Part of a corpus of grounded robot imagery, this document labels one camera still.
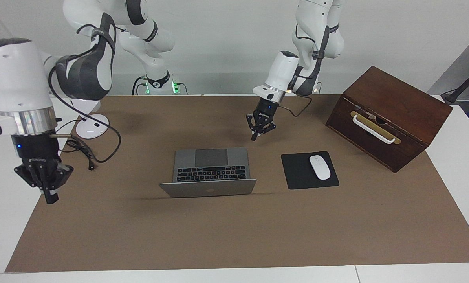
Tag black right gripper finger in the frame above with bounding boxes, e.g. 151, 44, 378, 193
41, 167, 51, 203
51, 167, 62, 204

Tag grey laptop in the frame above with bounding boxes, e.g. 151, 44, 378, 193
159, 147, 257, 198

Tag black mouse pad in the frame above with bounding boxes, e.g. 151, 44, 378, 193
281, 151, 340, 190

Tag white desk lamp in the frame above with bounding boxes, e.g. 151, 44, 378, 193
68, 98, 110, 139

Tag white computer mouse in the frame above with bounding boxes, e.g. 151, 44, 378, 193
309, 155, 332, 180

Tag brown table mat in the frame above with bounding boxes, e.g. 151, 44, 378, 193
5, 94, 469, 273

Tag dark brown wooden box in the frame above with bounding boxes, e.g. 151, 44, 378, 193
325, 66, 453, 173

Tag black stand leg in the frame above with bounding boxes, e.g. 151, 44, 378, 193
441, 63, 469, 105

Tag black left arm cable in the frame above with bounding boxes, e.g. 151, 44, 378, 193
278, 24, 330, 118

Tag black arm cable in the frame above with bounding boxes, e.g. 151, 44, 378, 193
48, 24, 122, 164
278, 24, 330, 118

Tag black lamp cable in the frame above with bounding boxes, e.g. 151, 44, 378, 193
56, 119, 97, 171

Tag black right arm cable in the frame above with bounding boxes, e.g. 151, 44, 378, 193
48, 24, 122, 164

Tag white box handle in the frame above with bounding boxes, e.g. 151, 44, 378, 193
352, 114, 397, 144

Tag brass handle backplate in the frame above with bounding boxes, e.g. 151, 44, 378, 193
350, 111, 401, 145

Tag black right base cable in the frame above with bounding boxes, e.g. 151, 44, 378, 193
132, 76, 148, 96

